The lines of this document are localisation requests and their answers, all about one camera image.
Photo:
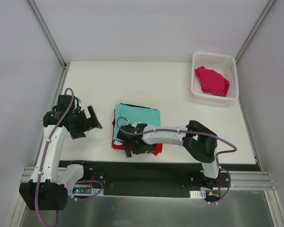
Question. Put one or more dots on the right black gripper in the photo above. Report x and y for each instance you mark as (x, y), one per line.
(130, 145)

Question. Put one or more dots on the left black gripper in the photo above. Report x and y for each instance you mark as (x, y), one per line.
(84, 123)

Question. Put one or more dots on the red t shirt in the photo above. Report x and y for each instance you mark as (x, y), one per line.
(117, 143)

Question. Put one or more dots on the white plastic basket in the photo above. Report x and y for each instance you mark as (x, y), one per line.
(221, 63)

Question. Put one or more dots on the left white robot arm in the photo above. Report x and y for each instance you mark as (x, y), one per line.
(46, 189)

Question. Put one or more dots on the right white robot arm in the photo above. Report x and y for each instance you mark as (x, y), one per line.
(199, 141)

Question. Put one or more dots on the magenta t shirt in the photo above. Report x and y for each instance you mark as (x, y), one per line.
(212, 82)

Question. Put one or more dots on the left white cable duct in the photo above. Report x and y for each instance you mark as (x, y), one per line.
(86, 192)

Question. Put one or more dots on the white cable duct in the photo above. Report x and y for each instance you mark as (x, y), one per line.
(197, 194)
(86, 192)

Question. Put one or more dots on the right white cable duct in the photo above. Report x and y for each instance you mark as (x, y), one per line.
(197, 194)

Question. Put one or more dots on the left aluminium frame post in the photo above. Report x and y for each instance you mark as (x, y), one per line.
(46, 32)

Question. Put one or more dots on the aluminium frame post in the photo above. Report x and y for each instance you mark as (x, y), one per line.
(46, 32)
(258, 23)

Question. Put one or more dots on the right aluminium frame post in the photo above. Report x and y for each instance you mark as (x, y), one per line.
(258, 23)

